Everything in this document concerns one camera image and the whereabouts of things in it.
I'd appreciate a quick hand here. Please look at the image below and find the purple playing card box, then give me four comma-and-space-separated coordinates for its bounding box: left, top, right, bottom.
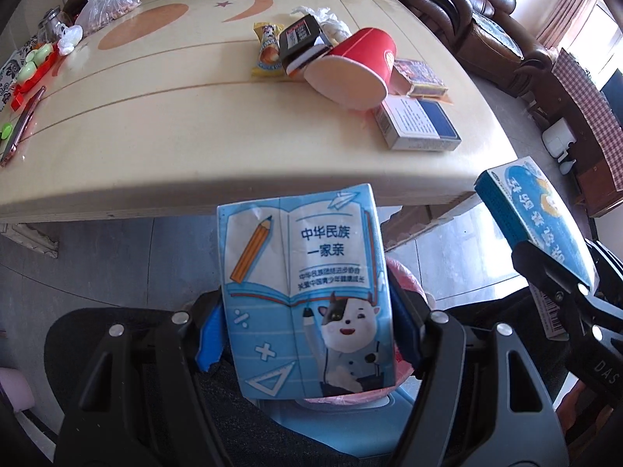
390, 58, 448, 99

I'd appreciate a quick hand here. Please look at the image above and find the checkered tablecloth side table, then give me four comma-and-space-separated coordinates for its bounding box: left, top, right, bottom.
533, 49, 622, 217

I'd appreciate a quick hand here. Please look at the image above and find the plastic bag of peanuts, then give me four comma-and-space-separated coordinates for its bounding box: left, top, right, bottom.
75, 0, 141, 37

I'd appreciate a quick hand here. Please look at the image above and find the black cigarette box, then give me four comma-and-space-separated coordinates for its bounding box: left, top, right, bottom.
279, 15, 333, 78

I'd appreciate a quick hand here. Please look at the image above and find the blue cartoon milk carton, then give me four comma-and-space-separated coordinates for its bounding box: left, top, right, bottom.
216, 183, 396, 400

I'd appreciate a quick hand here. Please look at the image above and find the glass jar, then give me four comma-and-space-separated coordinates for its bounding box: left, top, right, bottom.
37, 6, 73, 43

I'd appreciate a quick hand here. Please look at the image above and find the white blue pill box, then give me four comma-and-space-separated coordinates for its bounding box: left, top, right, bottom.
373, 95, 461, 152

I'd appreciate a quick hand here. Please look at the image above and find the small white plastic bag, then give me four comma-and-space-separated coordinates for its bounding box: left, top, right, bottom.
56, 24, 83, 56

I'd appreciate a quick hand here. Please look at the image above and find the person's black trouser leg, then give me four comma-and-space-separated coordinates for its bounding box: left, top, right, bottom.
43, 305, 361, 467

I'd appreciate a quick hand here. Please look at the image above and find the brown leather armchair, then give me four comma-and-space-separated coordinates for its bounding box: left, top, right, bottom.
400, 0, 552, 97

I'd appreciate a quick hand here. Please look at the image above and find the pink curtain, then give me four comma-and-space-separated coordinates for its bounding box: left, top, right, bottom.
537, 0, 598, 49

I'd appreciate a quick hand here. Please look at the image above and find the green small lid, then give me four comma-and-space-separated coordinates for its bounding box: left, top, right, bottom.
0, 123, 14, 140

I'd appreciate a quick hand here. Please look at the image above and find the blue white medicine box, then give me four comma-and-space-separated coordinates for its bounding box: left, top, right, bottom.
474, 156, 598, 342

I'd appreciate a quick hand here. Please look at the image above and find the yellow snack wrapper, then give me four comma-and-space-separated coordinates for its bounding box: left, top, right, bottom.
251, 22, 284, 77

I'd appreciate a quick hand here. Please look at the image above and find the floral patterned bench cover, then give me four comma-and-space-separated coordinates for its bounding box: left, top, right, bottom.
0, 35, 37, 111

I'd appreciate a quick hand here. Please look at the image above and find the red paper cup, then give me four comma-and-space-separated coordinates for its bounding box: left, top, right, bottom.
304, 28, 397, 111

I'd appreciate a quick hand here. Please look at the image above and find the pink lined trash bin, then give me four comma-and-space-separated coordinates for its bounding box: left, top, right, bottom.
305, 256, 434, 406

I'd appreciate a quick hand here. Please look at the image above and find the white small appliance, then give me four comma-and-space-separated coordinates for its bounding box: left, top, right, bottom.
542, 118, 577, 175

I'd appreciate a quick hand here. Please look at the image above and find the red tray with green cups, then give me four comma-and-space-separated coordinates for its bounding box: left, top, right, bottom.
11, 43, 59, 112

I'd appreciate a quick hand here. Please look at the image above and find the white tissue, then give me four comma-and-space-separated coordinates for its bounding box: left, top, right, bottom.
290, 5, 353, 46

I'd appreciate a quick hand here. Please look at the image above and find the cream wooden coffee table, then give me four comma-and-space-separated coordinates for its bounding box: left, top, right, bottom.
1, 0, 516, 223

